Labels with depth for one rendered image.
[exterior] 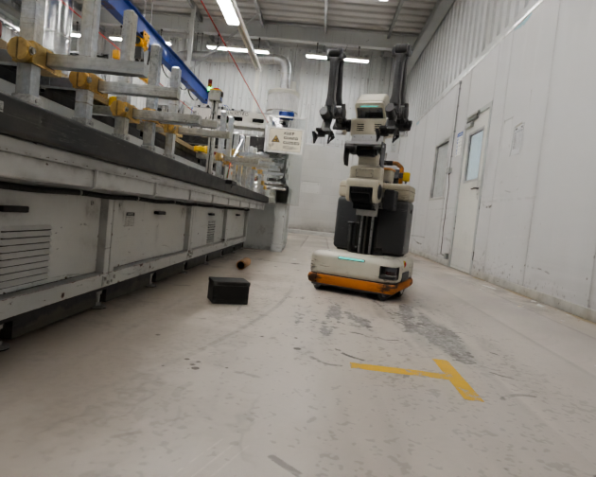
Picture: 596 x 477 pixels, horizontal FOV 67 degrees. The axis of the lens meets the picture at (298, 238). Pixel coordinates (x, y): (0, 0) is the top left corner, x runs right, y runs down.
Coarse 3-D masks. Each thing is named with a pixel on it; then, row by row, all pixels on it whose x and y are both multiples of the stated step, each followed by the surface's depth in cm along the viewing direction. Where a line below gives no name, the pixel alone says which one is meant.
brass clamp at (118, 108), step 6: (114, 102) 150; (120, 102) 150; (126, 102) 152; (114, 108) 151; (120, 108) 150; (126, 108) 151; (132, 108) 157; (114, 114) 151; (120, 114) 151; (126, 114) 153; (132, 120) 159; (138, 120) 163
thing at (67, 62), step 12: (0, 48) 108; (0, 60) 108; (48, 60) 107; (60, 60) 107; (72, 60) 107; (84, 60) 107; (96, 60) 107; (108, 60) 107; (120, 60) 107; (84, 72) 110; (96, 72) 109; (108, 72) 108; (120, 72) 107; (132, 72) 107; (144, 72) 107
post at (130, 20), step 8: (128, 16) 152; (136, 16) 154; (128, 24) 152; (136, 24) 155; (128, 32) 152; (128, 40) 152; (128, 48) 152; (120, 56) 152; (128, 56) 152; (120, 80) 153; (128, 80) 153; (120, 96) 153; (128, 96) 154; (120, 120) 153; (128, 120) 156; (120, 128) 154; (128, 128) 157
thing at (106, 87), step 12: (48, 84) 133; (60, 84) 133; (72, 84) 133; (108, 84) 132; (120, 84) 132; (132, 84) 132; (144, 84) 132; (132, 96) 135; (144, 96) 133; (156, 96) 132; (168, 96) 132; (180, 96) 134
